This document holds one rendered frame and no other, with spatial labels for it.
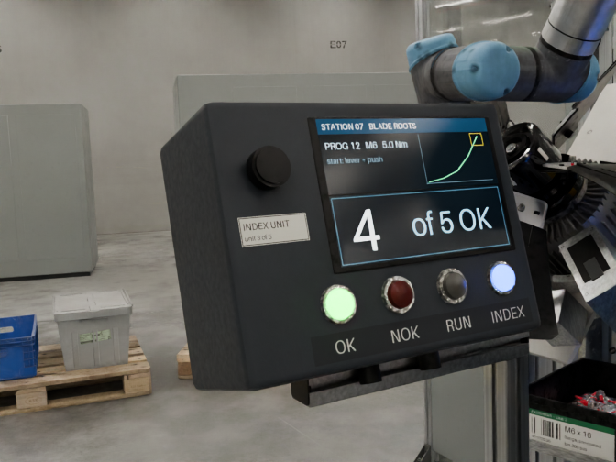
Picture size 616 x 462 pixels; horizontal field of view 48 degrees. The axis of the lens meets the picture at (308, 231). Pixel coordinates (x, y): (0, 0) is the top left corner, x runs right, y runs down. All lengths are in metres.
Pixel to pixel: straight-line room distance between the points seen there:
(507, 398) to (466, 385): 2.00
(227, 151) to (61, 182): 7.79
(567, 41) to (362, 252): 0.59
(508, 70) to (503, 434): 0.48
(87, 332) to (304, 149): 3.47
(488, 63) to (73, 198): 7.47
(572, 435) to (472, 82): 0.48
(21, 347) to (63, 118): 4.67
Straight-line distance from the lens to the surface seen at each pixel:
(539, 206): 1.31
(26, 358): 3.94
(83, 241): 8.26
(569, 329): 1.32
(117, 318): 3.90
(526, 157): 1.27
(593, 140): 1.68
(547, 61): 1.02
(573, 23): 1.00
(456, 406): 2.74
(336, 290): 0.47
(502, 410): 0.68
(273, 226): 0.46
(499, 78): 0.95
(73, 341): 3.92
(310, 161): 0.48
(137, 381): 3.88
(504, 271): 0.56
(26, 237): 8.32
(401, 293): 0.49
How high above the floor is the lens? 1.21
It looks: 6 degrees down
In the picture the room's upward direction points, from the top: 2 degrees counter-clockwise
